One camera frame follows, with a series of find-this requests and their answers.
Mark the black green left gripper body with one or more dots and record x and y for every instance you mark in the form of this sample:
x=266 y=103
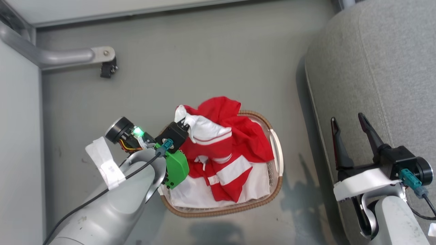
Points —
x=175 y=166

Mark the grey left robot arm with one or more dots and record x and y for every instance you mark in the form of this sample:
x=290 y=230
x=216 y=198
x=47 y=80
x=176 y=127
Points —
x=112 y=211

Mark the white wicker-rimmed laundry basket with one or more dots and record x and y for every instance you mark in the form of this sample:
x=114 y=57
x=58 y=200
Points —
x=277 y=153

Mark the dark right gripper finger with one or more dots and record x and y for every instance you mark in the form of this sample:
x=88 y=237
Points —
x=340 y=149
x=371 y=136

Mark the black caster wheel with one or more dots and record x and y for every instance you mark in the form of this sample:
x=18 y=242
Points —
x=108 y=68

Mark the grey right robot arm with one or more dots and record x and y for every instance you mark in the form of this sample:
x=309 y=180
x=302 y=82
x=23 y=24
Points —
x=398 y=221

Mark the red and white clothing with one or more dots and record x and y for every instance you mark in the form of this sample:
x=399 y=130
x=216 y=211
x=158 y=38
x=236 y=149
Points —
x=245 y=136

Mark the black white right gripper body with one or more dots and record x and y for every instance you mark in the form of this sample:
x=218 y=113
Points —
x=391 y=163

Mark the grey fabric sofa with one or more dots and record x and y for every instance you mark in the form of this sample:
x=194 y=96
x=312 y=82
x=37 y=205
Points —
x=391 y=68

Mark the grey metal partition foot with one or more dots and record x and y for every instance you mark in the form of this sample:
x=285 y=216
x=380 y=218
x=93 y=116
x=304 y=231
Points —
x=61 y=56

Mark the white cloth basket liner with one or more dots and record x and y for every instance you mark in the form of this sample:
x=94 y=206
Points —
x=190 y=194

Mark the grey partition bottom rail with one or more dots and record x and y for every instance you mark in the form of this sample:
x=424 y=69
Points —
x=119 y=12

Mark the white tape strip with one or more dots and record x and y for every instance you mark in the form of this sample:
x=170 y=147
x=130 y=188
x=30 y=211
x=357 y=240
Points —
x=107 y=166

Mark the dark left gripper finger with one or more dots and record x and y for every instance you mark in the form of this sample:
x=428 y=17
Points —
x=185 y=123

